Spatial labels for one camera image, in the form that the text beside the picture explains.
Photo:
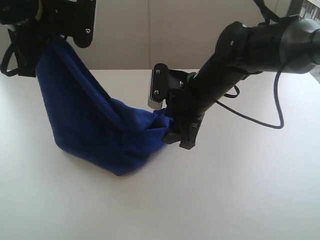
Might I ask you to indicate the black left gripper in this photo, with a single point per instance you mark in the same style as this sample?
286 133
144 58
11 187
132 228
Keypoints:
31 23

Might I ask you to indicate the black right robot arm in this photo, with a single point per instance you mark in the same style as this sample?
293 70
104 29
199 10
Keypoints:
291 46

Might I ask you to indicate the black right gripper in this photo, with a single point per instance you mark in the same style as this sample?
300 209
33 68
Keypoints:
184 123

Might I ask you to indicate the blue towel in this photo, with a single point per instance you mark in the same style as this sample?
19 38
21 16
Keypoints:
89 124

